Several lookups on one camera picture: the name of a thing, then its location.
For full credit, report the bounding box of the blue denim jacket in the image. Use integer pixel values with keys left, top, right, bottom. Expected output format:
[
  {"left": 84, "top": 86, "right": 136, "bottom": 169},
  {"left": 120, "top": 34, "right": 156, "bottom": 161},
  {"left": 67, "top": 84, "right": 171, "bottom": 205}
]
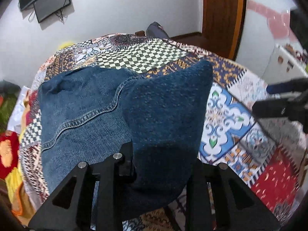
[{"left": 38, "top": 60, "right": 213, "bottom": 213}]

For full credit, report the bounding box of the white cardboard box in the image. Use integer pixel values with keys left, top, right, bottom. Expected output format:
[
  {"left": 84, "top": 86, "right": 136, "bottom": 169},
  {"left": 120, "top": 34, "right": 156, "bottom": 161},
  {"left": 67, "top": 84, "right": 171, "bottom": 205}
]
[{"left": 262, "top": 45, "right": 307, "bottom": 84}]

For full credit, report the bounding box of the yellow blanket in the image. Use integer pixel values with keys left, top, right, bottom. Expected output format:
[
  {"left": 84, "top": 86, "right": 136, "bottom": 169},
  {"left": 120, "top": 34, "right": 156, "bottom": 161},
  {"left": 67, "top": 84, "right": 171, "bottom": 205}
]
[{"left": 5, "top": 167, "right": 36, "bottom": 226}]

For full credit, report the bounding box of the patchwork bed quilt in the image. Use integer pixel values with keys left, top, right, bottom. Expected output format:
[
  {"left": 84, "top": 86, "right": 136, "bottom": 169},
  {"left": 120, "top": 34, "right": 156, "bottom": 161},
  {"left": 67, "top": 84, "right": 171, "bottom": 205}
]
[{"left": 19, "top": 34, "right": 307, "bottom": 230}]

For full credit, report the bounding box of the red plush toy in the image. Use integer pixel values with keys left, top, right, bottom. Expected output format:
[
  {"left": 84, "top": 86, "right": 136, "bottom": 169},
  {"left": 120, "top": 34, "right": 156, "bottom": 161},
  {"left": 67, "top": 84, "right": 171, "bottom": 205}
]
[{"left": 0, "top": 131, "right": 19, "bottom": 180}]

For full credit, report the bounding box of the brown wooden door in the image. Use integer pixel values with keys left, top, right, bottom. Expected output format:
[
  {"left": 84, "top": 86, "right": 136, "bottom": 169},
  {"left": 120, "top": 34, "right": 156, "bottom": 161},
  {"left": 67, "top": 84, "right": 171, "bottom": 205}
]
[{"left": 171, "top": 0, "right": 248, "bottom": 61}]

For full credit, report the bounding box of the grey blue backpack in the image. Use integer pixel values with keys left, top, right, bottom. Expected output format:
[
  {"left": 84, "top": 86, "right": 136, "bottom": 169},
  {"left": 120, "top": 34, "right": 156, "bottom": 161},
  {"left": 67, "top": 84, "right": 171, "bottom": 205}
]
[{"left": 146, "top": 21, "right": 170, "bottom": 39}]

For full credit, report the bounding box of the yellow headboard cushion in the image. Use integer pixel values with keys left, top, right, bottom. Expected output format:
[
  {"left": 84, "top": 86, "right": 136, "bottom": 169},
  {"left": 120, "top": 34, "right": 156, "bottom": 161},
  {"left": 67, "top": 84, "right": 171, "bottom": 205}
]
[{"left": 57, "top": 41, "right": 74, "bottom": 51}]

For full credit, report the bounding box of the small black wall monitor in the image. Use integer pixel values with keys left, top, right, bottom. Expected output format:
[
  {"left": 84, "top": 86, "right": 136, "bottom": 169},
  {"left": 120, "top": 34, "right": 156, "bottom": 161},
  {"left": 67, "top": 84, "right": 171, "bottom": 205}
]
[{"left": 33, "top": 0, "right": 71, "bottom": 23}]

